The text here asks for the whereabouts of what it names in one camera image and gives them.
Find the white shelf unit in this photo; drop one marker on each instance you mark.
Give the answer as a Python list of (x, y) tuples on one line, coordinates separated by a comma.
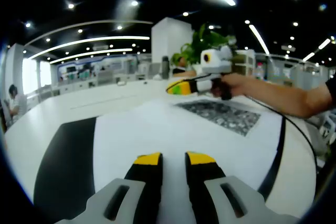
[(245, 64)]

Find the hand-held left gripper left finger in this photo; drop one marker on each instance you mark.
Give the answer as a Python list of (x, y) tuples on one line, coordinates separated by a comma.
[(144, 190)]

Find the short ceiling light strip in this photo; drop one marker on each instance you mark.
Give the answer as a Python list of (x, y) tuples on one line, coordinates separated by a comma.
[(258, 39)]

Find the white office chair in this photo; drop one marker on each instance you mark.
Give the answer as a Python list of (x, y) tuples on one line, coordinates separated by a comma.
[(326, 129)]

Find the green leafy plant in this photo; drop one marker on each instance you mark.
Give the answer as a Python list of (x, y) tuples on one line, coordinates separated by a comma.
[(207, 39)]

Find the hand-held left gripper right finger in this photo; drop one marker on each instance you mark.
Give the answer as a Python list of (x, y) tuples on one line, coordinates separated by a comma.
[(204, 190)]

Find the ceiling downlights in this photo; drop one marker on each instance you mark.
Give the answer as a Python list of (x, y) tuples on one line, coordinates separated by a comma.
[(71, 5)]

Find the clear bottle red cap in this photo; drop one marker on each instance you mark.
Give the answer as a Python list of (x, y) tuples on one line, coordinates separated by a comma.
[(259, 72)]

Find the small white rimmed device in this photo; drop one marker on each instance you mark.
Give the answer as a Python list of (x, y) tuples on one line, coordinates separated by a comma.
[(120, 83)]

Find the white plant pot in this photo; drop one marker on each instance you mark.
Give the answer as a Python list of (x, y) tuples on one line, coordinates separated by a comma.
[(197, 68)]

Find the ceiling air vent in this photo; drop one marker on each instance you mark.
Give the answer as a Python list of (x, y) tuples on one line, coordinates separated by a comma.
[(101, 47)]

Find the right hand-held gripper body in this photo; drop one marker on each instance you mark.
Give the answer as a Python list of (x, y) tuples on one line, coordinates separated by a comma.
[(218, 61)]

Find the blue trimmed display wall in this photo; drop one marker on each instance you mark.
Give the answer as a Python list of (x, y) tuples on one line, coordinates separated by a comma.
[(78, 69)]

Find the grey thermos bottle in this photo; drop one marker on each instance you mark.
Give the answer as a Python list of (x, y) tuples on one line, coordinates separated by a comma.
[(165, 66)]

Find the curved ceiling light strip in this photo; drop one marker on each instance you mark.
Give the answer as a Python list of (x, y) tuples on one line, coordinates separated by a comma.
[(92, 53), (92, 41)]

